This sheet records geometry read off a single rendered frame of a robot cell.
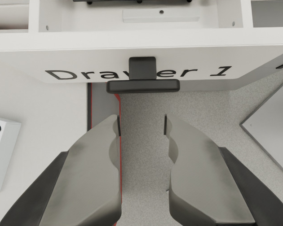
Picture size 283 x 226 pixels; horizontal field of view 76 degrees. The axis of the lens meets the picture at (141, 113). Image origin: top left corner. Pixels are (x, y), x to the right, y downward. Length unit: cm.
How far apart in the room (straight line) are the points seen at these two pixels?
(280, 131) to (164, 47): 119
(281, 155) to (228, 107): 39
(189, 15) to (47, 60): 19
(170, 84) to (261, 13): 31
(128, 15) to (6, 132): 26
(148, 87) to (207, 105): 100
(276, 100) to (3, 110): 128
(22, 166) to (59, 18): 25
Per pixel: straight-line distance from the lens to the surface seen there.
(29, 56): 21
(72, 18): 31
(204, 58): 21
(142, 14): 29
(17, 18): 45
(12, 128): 37
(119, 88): 18
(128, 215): 119
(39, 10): 26
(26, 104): 39
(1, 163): 39
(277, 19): 50
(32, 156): 38
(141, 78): 18
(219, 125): 119
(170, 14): 29
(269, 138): 129
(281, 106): 134
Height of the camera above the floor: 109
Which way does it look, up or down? 84 degrees down
